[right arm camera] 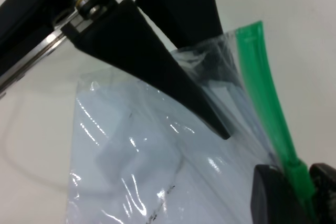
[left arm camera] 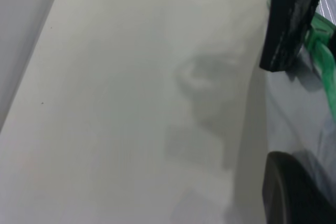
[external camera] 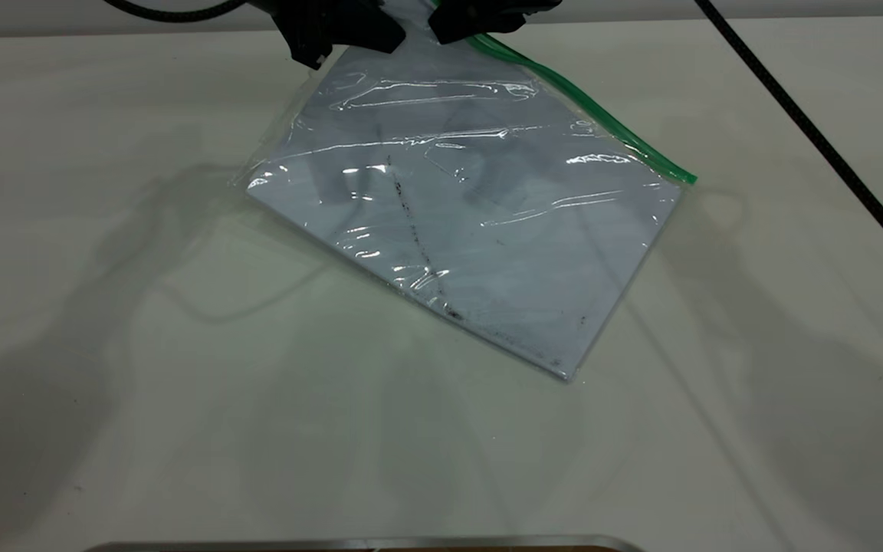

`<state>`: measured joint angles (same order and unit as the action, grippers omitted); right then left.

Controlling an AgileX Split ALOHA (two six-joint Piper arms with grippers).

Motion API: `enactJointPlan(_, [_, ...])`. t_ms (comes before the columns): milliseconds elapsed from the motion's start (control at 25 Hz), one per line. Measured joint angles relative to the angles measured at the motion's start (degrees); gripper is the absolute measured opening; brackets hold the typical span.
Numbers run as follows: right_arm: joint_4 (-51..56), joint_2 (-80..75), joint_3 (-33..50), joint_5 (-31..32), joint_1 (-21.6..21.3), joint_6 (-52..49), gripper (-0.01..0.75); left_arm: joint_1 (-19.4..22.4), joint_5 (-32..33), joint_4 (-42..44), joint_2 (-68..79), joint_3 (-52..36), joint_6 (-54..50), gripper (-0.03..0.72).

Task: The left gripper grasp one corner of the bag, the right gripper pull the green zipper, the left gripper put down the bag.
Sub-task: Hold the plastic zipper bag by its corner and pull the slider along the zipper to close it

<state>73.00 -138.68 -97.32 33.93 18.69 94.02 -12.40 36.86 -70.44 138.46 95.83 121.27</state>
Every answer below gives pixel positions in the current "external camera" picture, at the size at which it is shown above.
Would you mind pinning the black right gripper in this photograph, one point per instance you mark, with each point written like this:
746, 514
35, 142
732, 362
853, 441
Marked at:
503, 6

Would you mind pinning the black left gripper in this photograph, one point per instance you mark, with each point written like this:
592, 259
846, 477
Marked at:
319, 9

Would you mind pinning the clear zip bag green zipper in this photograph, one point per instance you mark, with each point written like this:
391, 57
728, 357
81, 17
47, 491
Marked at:
487, 215

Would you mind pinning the silver metal bar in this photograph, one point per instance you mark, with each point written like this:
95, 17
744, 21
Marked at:
334, 543

